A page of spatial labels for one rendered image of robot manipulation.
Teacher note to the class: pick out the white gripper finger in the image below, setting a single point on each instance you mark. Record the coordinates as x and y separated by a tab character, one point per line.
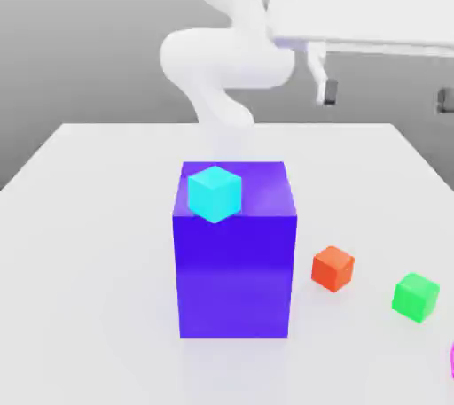
446	100
329	91

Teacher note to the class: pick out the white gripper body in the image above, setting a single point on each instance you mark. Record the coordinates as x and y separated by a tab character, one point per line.
354	15

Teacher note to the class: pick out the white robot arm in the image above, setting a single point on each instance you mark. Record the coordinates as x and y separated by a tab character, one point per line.
227	57

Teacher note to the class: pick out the small cyan cube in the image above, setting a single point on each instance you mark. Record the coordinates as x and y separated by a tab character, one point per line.
214	194

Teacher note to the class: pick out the small orange cube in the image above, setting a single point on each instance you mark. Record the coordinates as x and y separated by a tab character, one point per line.
332	269

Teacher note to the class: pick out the small green cube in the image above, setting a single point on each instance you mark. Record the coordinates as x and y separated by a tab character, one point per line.
415	298

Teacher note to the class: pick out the small magenta cube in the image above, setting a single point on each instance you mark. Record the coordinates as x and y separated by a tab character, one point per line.
452	360

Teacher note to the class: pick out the large purple box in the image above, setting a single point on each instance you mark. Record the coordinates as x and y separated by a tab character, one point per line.
234	277

